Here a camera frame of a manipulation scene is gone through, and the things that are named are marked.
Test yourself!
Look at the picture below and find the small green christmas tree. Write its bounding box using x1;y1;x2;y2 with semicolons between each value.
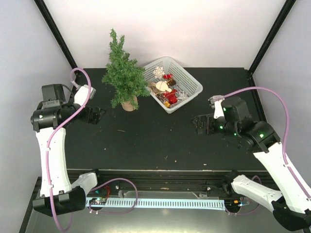
102;29;150;112

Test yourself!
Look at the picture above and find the white plastic basket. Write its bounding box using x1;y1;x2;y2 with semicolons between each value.
144;56;203;114

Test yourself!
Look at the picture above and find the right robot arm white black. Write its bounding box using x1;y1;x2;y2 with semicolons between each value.
191;96;311;231

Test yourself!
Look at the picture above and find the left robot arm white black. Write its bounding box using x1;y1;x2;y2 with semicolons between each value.
31;84;104;216

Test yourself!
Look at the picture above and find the silver star ornament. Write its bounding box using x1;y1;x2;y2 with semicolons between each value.
177;91;189;101

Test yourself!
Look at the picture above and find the gold gift box ornament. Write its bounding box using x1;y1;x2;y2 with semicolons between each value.
164;101;171;108

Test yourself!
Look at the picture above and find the red foil star ornament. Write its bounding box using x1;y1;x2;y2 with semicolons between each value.
163;89;178;104

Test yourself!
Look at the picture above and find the pine cone ornament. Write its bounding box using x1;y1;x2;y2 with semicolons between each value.
167;79;176;86

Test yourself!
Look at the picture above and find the wooden snowman ornament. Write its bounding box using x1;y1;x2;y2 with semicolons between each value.
155;81;172;95

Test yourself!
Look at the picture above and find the red bow ornament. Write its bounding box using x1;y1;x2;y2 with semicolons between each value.
163;74;173;80

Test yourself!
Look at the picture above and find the white wooden snowflake ornament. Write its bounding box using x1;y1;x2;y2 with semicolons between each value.
153;67;165;79

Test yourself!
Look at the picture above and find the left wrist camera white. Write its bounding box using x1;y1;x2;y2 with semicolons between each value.
74;84;96;106

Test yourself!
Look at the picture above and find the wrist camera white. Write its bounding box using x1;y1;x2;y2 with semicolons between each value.
74;84;96;106
208;95;225;119

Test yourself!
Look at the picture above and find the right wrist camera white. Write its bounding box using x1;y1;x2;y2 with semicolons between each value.
208;95;225;119

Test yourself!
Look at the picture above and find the light blue slotted cable duct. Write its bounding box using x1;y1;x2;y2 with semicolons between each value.
86;197;225;211

